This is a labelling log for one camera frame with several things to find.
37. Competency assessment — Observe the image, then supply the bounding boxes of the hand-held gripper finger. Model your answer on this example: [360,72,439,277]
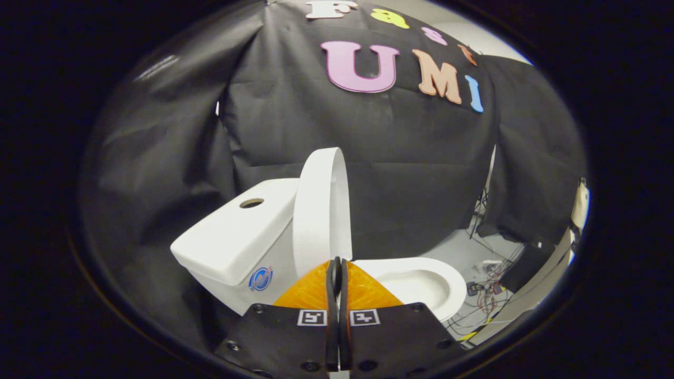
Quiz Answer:
[338,256,467,377]
[213,256,340,377]

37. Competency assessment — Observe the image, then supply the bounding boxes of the white ceramic toilet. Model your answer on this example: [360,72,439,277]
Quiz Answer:
[170,178,468,323]

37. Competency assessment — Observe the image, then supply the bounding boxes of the white toilet tank cover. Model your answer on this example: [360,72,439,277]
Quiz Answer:
[170,178,300,286]

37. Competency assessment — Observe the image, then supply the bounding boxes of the yellow black hazard tape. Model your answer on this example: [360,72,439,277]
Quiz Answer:
[457,316,501,344]

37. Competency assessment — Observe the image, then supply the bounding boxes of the small black electronic device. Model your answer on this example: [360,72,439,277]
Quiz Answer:
[466,282,506,298]

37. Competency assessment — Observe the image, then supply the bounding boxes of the black backdrop cloth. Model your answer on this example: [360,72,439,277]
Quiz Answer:
[79,0,588,358]

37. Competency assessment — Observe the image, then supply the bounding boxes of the black box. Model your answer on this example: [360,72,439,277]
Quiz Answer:
[500,240,556,293]

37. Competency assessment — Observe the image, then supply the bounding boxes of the black light stand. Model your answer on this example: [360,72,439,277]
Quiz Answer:
[469,145,498,240]

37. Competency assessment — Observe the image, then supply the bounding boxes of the tangle of floor cables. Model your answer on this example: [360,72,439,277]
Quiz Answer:
[445,232,522,343]

